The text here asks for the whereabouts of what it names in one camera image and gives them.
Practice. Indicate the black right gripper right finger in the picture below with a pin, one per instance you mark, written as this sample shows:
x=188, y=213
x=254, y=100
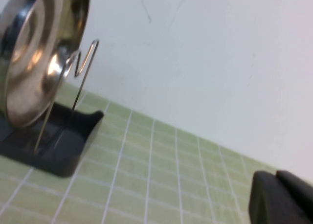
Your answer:
x=298, y=187

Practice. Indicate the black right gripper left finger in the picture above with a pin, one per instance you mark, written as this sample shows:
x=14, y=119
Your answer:
x=269, y=204

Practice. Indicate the stainless steel lid black knob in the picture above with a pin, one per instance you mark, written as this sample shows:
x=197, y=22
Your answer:
x=36, y=62

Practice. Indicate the green grid tablecloth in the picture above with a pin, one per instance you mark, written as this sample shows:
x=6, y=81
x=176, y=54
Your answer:
x=146, y=185

